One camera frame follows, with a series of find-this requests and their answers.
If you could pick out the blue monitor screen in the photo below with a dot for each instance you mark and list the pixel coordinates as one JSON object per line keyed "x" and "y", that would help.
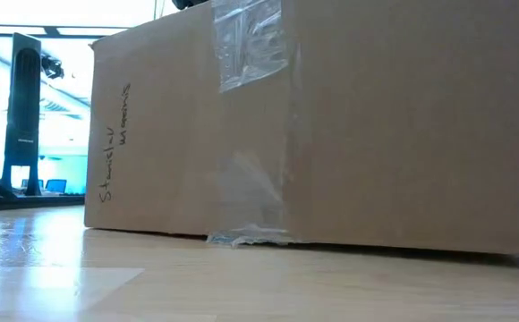
{"x": 56, "y": 186}
{"x": 39, "y": 183}

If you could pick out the black tower stand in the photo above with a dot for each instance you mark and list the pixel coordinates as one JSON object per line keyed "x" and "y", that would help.
{"x": 22, "y": 112}

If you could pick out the black ceiling camera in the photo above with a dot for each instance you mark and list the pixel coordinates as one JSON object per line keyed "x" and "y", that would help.
{"x": 53, "y": 68}

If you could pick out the brown cardboard box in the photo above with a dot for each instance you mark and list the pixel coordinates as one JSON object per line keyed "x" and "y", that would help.
{"x": 331, "y": 134}

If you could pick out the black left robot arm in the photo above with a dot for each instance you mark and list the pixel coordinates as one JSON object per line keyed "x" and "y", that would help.
{"x": 190, "y": 3}

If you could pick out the clear packing tape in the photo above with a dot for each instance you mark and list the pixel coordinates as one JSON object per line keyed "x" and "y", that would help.
{"x": 250, "y": 44}

